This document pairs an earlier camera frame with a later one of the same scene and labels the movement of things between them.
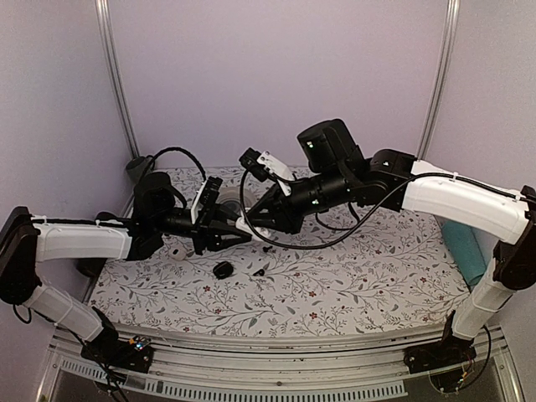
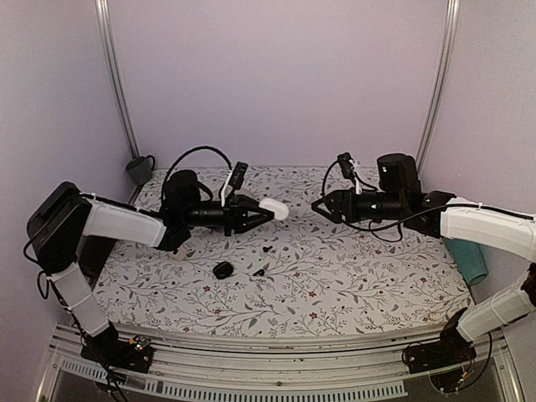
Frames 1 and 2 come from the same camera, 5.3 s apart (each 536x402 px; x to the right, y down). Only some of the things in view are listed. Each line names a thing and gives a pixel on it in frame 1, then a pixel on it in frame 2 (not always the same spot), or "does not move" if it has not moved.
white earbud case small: (177, 254) does not move
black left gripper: (206, 234) → (236, 214)
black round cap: (223, 270) does not move
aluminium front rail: (188, 368) does not move
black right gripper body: (291, 219) → (354, 213)
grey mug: (138, 167) does not move
